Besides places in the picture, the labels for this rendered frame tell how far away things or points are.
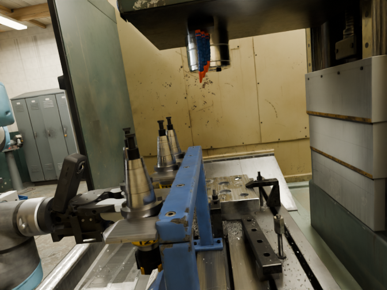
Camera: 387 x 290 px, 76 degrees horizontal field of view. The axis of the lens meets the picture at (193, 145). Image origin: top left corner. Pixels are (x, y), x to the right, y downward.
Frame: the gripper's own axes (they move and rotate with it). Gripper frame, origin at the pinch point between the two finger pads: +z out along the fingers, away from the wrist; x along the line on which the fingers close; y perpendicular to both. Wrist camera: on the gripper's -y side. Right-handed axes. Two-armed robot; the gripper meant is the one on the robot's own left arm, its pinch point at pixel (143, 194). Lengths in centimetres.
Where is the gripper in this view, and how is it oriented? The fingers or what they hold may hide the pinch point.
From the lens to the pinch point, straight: 50.0
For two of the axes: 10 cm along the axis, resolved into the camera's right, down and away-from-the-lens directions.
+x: -0.6, 2.0, -9.8
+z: 9.9, -1.3, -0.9
